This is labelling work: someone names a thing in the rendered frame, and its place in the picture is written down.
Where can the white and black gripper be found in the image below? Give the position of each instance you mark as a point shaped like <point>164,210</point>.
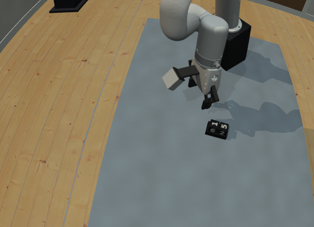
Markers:
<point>208,81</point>

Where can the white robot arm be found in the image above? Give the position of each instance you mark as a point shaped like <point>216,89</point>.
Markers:
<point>177,25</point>

